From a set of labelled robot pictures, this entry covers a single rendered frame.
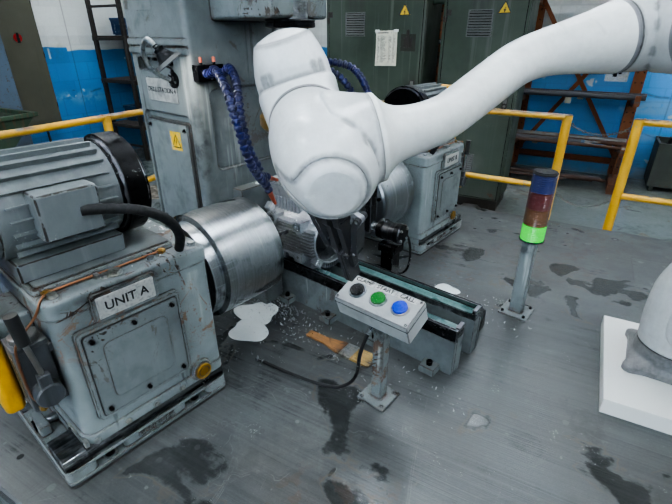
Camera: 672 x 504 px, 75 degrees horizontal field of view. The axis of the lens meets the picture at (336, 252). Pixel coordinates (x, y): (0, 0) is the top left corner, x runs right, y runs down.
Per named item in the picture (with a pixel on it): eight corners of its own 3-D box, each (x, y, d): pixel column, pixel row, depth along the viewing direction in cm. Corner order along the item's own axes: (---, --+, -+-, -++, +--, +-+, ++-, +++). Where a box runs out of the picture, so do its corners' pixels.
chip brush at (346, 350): (302, 338, 117) (302, 336, 117) (314, 329, 121) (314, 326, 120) (368, 369, 106) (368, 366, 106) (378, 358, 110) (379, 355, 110)
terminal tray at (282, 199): (270, 206, 129) (268, 182, 126) (295, 196, 136) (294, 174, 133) (299, 215, 122) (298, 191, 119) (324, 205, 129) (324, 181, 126)
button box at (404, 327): (339, 312, 92) (333, 295, 88) (358, 288, 95) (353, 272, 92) (409, 345, 82) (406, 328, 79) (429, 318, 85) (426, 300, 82)
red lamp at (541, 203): (522, 208, 114) (525, 191, 112) (530, 202, 118) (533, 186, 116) (546, 213, 111) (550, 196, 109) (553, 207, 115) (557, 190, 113)
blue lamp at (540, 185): (525, 191, 112) (529, 174, 110) (533, 186, 116) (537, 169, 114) (550, 196, 109) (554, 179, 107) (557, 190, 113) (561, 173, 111)
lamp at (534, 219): (519, 224, 116) (522, 208, 114) (527, 218, 120) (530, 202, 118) (542, 230, 113) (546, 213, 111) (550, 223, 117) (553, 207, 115)
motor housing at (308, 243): (263, 257, 133) (258, 197, 125) (306, 237, 146) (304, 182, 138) (311, 278, 121) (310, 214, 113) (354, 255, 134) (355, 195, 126)
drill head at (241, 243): (115, 321, 104) (88, 224, 93) (237, 265, 129) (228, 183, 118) (173, 367, 90) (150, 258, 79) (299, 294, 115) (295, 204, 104)
